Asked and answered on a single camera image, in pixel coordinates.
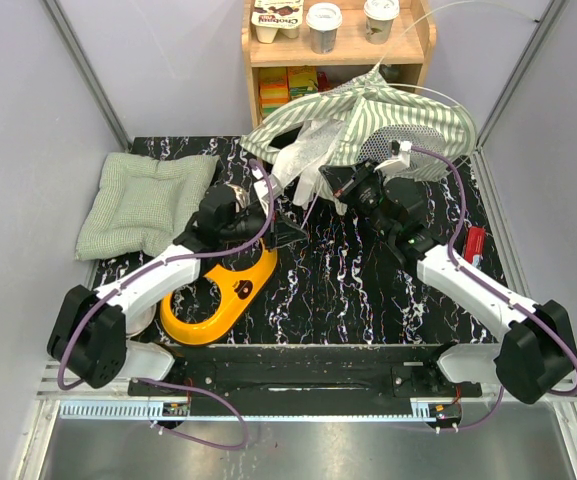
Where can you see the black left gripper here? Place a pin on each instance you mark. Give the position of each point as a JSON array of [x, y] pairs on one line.
[[283, 233]]

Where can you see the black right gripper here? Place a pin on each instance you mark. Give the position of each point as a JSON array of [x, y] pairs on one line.
[[338, 177]]

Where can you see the green striped pet tent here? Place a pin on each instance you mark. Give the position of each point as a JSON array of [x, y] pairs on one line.
[[355, 121]]

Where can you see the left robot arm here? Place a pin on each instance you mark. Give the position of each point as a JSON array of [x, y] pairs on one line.
[[89, 336]]

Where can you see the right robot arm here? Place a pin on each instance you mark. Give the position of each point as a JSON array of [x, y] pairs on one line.
[[534, 348]]

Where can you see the steel pet bowl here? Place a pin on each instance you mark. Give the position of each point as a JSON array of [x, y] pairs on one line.
[[240, 197], [136, 324]]

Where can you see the green checked pet cushion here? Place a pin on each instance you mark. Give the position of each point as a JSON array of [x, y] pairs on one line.
[[143, 204]]

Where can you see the yellow double bowl holder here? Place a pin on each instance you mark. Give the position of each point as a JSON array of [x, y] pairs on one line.
[[218, 305]]

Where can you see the red pink packet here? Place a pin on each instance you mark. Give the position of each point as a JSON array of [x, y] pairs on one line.
[[322, 82]]

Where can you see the yellow green sponge stack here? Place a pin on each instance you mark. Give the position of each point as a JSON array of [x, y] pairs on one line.
[[273, 89]]

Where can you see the wooden shelf unit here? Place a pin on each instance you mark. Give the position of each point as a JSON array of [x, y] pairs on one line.
[[410, 46]]

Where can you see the red snack box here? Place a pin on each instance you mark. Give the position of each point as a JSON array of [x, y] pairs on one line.
[[474, 246]]

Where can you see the paper coffee cup left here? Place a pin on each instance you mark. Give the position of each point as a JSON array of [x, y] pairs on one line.
[[323, 20]]

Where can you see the paper coffee cup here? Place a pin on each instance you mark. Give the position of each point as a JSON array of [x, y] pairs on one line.
[[323, 20], [380, 15]]

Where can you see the paper coffee cup right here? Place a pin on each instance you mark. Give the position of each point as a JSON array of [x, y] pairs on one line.
[[380, 15]]

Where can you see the chobani yogurt pack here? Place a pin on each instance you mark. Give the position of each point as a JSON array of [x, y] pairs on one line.
[[273, 17]]

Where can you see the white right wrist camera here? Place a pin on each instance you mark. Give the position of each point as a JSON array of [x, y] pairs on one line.
[[403, 159]]

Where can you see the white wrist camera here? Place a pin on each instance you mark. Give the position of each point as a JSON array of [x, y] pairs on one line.
[[403, 159], [261, 187]]

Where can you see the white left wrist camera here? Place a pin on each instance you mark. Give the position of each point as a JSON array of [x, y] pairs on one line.
[[261, 187]]

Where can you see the white cable duct rail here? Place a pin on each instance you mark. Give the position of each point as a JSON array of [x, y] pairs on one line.
[[274, 408]]

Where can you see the aluminium frame post left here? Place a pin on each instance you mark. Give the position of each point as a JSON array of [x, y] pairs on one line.
[[75, 49]]

